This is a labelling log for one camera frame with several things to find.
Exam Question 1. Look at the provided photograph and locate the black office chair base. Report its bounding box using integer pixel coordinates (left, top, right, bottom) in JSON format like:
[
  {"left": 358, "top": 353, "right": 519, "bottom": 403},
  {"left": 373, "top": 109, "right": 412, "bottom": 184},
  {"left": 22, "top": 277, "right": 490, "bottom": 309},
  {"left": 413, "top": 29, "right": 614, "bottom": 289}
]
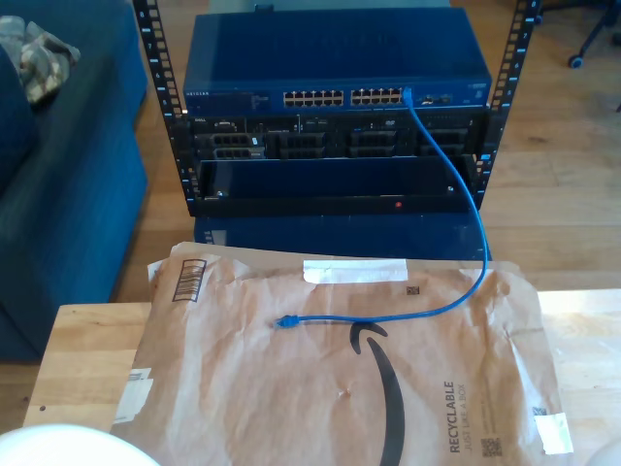
[{"left": 540, "top": 0, "right": 621, "bottom": 69}]

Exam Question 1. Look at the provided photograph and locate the black rack frame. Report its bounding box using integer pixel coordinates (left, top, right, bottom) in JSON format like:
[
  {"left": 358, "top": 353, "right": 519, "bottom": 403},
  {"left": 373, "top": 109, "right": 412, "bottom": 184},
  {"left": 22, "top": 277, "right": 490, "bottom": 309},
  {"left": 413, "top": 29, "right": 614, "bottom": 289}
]
[{"left": 132, "top": 0, "right": 543, "bottom": 218}]

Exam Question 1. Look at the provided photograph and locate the blue network switch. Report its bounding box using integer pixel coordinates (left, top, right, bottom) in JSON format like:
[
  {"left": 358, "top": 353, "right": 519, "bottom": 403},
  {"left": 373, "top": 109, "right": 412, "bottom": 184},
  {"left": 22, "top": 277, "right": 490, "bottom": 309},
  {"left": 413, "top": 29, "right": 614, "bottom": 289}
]
[{"left": 182, "top": 12, "right": 493, "bottom": 117}]

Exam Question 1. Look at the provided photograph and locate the camouflage cloth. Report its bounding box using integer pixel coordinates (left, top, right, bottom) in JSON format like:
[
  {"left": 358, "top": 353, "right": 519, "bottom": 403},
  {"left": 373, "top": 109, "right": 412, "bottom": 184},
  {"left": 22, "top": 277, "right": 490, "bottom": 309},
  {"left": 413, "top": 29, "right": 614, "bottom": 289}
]
[{"left": 0, "top": 15, "right": 82, "bottom": 106}]

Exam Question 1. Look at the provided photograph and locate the black rack server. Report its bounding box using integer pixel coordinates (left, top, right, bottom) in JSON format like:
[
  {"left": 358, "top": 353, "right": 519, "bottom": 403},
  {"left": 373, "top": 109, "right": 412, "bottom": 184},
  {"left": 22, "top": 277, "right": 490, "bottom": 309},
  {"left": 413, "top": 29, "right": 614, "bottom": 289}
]
[{"left": 187, "top": 112, "right": 489, "bottom": 161}]

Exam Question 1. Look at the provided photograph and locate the blue sofa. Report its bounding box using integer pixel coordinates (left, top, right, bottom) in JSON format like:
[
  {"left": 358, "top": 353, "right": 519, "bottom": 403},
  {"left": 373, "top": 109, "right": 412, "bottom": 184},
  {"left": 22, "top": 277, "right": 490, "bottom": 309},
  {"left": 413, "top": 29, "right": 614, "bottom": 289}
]
[{"left": 0, "top": 0, "right": 149, "bottom": 364}]

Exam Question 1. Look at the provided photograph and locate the brown paper mailer envelope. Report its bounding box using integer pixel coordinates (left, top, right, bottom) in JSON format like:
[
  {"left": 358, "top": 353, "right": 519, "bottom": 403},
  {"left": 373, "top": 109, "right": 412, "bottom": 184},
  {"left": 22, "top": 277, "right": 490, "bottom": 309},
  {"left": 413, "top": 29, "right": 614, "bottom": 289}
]
[{"left": 104, "top": 241, "right": 576, "bottom": 466}]

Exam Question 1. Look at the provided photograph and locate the blue network cable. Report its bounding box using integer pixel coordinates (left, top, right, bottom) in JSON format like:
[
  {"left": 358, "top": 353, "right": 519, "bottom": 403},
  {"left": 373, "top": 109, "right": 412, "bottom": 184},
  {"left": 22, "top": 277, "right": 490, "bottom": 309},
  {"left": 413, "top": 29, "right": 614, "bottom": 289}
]
[{"left": 274, "top": 85, "right": 490, "bottom": 332}]

